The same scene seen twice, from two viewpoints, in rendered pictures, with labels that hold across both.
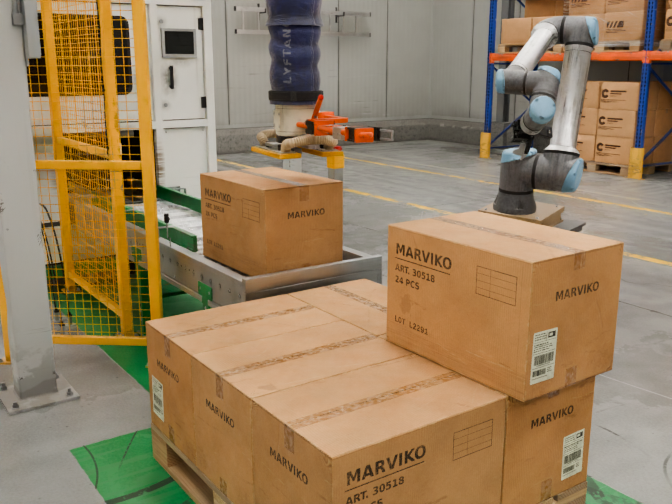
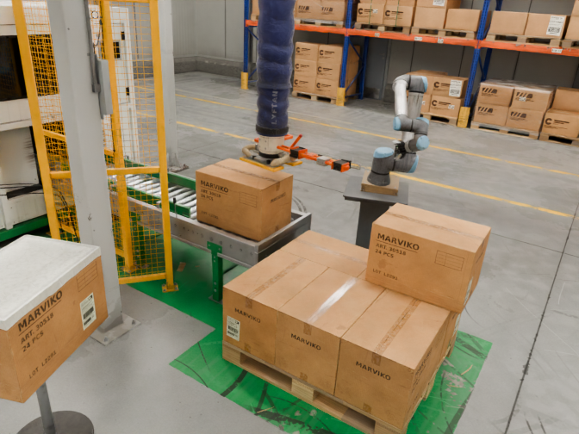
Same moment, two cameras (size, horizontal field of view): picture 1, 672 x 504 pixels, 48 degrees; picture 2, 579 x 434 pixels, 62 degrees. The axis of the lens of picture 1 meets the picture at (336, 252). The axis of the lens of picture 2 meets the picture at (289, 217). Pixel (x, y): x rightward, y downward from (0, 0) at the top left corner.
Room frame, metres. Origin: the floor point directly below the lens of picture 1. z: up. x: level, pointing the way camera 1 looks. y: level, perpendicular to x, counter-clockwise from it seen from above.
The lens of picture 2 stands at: (0.20, 1.32, 2.14)
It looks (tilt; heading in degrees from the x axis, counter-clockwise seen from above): 24 degrees down; 337
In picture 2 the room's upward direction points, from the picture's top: 3 degrees clockwise
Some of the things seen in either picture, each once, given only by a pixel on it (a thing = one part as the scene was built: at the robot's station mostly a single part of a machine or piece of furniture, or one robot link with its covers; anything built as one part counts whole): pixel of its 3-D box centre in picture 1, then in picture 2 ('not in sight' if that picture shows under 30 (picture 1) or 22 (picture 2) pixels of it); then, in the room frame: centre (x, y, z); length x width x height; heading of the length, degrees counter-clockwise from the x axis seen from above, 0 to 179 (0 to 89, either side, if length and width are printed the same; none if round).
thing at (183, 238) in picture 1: (129, 217); (115, 189); (4.24, 1.17, 0.60); 1.60 x 0.10 x 0.09; 35
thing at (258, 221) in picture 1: (269, 220); (244, 197); (3.43, 0.31, 0.75); 0.60 x 0.40 x 0.40; 36
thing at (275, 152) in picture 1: (275, 148); (261, 161); (3.22, 0.26, 1.10); 0.34 x 0.10 x 0.05; 25
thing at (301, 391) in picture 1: (352, 396); (346, 311); (2.40, -0.06, 0.34); 1.20 x 1.00 x 0.40; 35
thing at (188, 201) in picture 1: (215, 207); (164, 173); (4.54, 0.73, 0.60); 1.60 x 0.10 x 0.09; 35
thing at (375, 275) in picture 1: (316, 296); (284, 244); (3.13, 0.08, 0.48); 0.70 x 0.03 x 0.15; 125
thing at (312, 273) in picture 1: (316, 272); (284, 231); (3.13, 0.09, 0.58); 0.70 x 0.03 x 0.06; 125
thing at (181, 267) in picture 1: (143, 248); (140, 213); (3.91, 1.02, 0.50); 2.31 x 0.05 x 0.19; 35
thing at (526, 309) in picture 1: (496, 294); (426, 254); (2.28, -0.51, 0.74); 0.60 x 0.40 x 0.40; 36
